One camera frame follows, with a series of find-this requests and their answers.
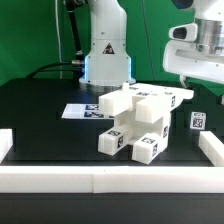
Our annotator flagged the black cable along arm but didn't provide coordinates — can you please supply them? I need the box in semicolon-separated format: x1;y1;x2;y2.
63;0;84;61

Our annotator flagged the white thin cable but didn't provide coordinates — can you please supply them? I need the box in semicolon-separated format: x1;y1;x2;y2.
54;0;64;80

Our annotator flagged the white chair back frame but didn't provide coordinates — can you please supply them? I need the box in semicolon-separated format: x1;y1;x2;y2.
99;83;194;124

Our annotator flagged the white tagged cube far right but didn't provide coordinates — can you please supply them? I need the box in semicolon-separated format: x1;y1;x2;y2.
190;112;206;130

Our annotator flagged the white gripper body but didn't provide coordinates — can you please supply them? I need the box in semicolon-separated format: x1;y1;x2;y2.
163;40;224;84

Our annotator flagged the black cable on table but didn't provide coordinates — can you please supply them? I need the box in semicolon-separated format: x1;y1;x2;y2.
25;60;84;80

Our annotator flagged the white front rail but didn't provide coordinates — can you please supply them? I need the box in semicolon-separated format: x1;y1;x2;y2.
0;166;224;193

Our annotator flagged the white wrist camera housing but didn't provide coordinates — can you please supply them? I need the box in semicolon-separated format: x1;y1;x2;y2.
169;23;198;42

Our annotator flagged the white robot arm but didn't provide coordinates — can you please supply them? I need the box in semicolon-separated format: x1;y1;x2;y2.
64;0;224;88

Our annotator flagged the white obstacle wall bar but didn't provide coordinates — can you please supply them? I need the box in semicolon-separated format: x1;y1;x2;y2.
198;131;224;167

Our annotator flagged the white chair seat part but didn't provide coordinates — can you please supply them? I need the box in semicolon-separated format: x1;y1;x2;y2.
114;112;171;152

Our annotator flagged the white marker sheet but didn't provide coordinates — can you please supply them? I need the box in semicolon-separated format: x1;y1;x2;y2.
62;104;112;119

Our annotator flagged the white block left edge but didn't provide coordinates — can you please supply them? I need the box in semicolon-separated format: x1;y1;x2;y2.
0;129;13;163

